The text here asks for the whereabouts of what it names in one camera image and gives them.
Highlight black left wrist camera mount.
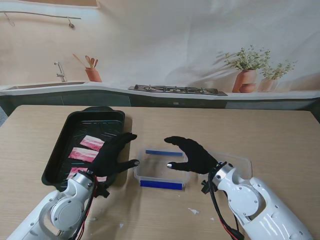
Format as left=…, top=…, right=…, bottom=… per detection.
left=96, top=182, right=111, bottom=200

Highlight clear plastic container blue flaps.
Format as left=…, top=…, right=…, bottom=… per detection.
left=134, top=146, right=192, bottom=191

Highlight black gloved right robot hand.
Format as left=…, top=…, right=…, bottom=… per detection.
left=164, top=136, right=218, bottom=175

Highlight raw bacon slice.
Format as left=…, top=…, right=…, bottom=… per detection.
left=67, top=166, right=107, bottom=183
left=68, top=147, right=99, bottom=163

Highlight printed kitchen backdrop cloth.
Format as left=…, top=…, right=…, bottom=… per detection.
left=0, top=0, right=320, bottom=111

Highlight red black arm cable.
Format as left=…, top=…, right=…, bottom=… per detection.
left=72, top=174, right=98, bottom=240
left=208, top=174, right=245, bottom=240

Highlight clear lid with blue label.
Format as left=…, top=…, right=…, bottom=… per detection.
left=209, top=149, right=253, bottom=180

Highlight red black left arm cable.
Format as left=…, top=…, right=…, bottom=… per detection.
left=72, top=174, right=98, bottom=240

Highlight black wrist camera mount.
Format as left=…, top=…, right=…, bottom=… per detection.
left=96, top=182, right=111, bottom=200
left=201, top=179, right=212, bottom=195

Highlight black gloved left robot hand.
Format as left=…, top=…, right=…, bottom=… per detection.
left=88, top=132, right=140, bottom=185

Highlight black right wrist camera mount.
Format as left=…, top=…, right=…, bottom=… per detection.
left=201, top=179, right=212, bottom=195

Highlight black baking tray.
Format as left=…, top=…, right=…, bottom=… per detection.
left=41, top=106, right=126, bottom=188

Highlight red black right arm cable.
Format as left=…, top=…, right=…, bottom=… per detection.
left=208, top=174, right=245, bottom=240

